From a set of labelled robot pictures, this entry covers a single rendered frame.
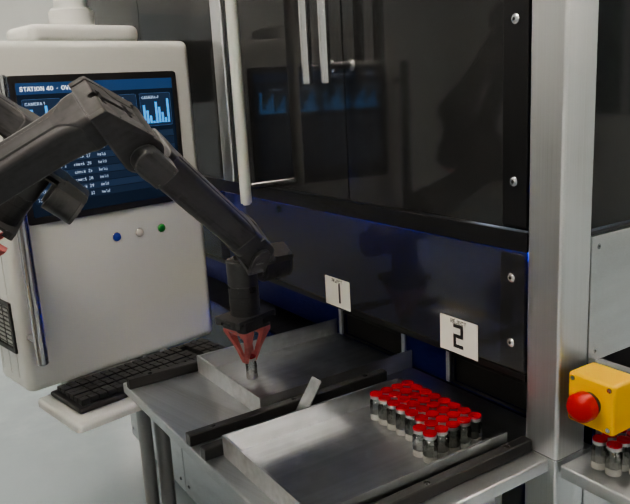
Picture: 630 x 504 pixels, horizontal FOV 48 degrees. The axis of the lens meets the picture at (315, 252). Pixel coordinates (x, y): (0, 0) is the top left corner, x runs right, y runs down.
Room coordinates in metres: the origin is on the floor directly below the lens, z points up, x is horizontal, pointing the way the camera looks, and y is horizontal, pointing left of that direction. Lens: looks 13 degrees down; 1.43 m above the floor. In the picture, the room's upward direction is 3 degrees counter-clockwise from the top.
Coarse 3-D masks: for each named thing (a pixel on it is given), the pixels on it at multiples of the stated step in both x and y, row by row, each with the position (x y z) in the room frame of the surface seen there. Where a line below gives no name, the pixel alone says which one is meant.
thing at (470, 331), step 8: (440, 320) 1.12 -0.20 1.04; (448, 320) 1.10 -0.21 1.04; (456, 320) 1.09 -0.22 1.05; (440, 328) 1.12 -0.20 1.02; (448, 328) 1.10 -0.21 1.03; (456, 328) 1.09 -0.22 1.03; (464, 328) 1.07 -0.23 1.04; (472, 328) 1.06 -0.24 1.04; (440, 336) 1.12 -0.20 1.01; (448, 336) 1.11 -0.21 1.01; (464, 336) 1.07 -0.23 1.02; (472, 336) 1.06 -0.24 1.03; (440, 344) 1.12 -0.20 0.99; (448, 344) 1.11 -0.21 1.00; (464, 344) 1.07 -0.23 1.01; (472, 344) 1.06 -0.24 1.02; (456, 352) 1.09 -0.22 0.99; (464, 352) 1.07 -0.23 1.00; (472, 352) 1.06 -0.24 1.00
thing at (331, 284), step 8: (328, 280) 1.40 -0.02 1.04; (336, 280) 1.37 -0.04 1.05; (328, 288) 1.40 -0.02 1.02; (336, 288) 1.37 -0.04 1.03; (344, 288) 1.35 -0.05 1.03; (328, 296) 1.40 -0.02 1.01; (336, 296) 1.37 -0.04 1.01; (344, 296) 1.35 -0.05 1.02; (336, 304) 1.38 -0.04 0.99; (344, 304) 1.35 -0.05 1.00
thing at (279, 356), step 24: (288, 336) 1.45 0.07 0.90; (312, 336) 1.49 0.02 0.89; (336, 336) 1.50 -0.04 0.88; (216, 360) 1.36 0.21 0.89; (240, 360) 1.39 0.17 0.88; (264, 360) 1.38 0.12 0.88; (288, 360) 1.37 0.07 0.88; (312, 360) 1.36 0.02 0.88; (336, 360) 1.36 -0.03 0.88; (360, 360) 1.35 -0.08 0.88; (384, 360) 1.27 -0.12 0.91; (408, 360) 1.30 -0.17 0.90; (216, 384) 1.27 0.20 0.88; (240, 384) 1.19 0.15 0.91; (264, 384) 1.26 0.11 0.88; (288, 384) 1.25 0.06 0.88
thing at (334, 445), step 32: (384, 384) 1.16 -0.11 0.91; (288, 416) 1.06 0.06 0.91; (320, 416) 1.09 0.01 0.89; (352, 416) 1.10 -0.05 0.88; (224, 448) 0.99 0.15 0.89; (256, 448) 1.01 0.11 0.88; (288, 448) 1.01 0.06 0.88; (320, 448) 1.00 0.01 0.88; (352, 448) 1.00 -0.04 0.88; (384, 448) 0.99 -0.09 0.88; (480, 448) 0.93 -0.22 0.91; (256, 480) 0.91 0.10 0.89; (288, 480) 0.91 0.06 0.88; (320, 480) 0.91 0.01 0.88; (352, 480) 0.90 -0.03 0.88; (384, 480) 0.90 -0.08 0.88; (416, 480) 0.87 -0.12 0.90
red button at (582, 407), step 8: (576, 392) 0.87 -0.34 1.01; (584, 392) 0.87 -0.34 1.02; (568, 400) 0.87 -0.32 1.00; (576, 400) 0.86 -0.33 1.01; (584, 400) 0.85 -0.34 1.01; (592, 400) 0.85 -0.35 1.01; (568, 408) 0.87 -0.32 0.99; (576, 408) 0.86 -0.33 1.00; (584, 408) 0.85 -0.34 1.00; (592, 408) 0.85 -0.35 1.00; (576, 416) 0.86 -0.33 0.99; (584, 416) 0.85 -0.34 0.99; (592, 416) 0.85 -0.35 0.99
